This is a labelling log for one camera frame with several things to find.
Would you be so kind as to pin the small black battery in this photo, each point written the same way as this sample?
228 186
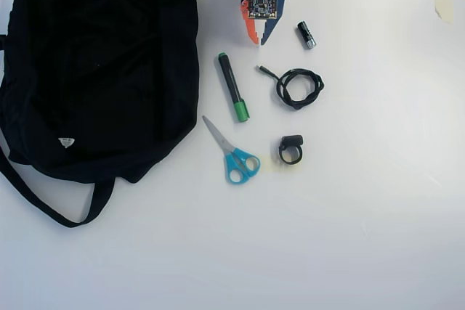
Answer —
306 35

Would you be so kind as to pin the bare camera circuit board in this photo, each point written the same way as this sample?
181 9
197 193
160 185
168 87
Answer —
262 5

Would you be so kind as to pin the black fabric bag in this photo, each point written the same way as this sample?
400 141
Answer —
91 70

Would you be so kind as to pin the short beige masking tape strip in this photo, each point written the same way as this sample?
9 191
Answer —
269 167

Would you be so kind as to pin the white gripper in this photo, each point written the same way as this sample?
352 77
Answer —
251 33

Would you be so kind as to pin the black marker with green cap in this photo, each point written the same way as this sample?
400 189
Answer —
230 83

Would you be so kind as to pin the torn beige masking tape piece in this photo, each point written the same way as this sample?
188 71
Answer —
444 1

